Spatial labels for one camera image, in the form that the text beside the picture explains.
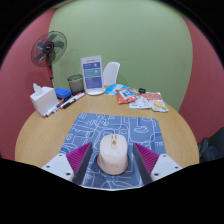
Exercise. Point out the blue patterned mouse pad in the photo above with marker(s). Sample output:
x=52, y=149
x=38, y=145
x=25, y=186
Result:
x=100, y=125

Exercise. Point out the black-capped whiteboard marker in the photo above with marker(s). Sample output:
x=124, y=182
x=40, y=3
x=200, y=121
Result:
x=74, y=102
x=58, y=106

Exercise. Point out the black office chair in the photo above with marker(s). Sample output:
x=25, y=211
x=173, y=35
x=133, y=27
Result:
x=213, y=146

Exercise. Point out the blue whiteboard eraser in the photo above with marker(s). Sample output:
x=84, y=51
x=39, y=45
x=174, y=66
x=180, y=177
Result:
x=63, y=93

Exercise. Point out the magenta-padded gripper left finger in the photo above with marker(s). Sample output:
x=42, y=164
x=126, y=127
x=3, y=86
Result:
x=60, y=164

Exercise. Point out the light blue packet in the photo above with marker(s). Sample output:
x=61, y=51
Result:
x=111, y=89

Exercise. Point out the dark mesh pen cup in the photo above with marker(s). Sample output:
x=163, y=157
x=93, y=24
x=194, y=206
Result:
x=76, y=85

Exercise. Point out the cream white computer mouse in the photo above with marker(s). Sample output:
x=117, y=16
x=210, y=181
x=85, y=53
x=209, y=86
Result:
x=113, y=155

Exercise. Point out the orange and white snack packet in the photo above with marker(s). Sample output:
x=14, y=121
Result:
x=157, y=101

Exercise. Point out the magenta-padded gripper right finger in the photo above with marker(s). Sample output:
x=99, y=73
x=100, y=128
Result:
x=165, y=164

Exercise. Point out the white tissue box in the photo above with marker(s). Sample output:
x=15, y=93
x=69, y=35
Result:
x=44, y=101

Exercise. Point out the standing fan with red pole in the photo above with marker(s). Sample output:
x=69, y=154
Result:
x=49, y=47

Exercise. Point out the white sign stand, blue card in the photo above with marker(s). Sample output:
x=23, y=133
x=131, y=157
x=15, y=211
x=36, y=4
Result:
x=92, y=75

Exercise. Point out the red snack packet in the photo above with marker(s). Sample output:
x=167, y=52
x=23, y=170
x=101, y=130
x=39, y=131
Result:
x=126, y=96

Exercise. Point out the small black object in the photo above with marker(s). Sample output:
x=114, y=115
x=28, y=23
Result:
x=142, y=90

